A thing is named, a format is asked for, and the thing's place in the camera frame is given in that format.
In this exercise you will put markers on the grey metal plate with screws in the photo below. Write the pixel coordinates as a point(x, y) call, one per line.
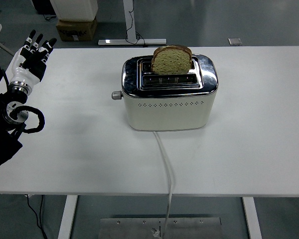
point(194, 229)

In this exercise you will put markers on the grey floor socket plate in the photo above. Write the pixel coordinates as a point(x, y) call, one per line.
point(235, 41)

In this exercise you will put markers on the white container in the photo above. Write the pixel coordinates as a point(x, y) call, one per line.
point(74, 8)

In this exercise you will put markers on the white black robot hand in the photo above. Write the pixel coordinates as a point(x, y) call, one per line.
point(20, 74)

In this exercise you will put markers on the white table leg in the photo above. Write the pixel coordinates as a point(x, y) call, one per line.
point(67, 219)
point(251, 219)

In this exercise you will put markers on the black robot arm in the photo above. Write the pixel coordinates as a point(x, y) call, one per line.
point(5, 149)

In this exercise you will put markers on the brown cardboard box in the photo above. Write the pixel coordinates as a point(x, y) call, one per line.
point(76, 31)

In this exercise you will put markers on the black box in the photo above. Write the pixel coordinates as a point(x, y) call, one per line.
point(42, 6)

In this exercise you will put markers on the brown bread slice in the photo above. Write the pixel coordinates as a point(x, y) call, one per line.
point(172, 63)

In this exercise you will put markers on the white desk leg with foot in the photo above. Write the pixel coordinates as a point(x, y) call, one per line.
point(126, 20)

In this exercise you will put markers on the grey toaster lever knob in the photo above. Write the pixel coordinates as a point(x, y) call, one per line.
point(116, 95)

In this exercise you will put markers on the cream and chrome toaster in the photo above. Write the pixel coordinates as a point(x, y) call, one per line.
point(164, 117)

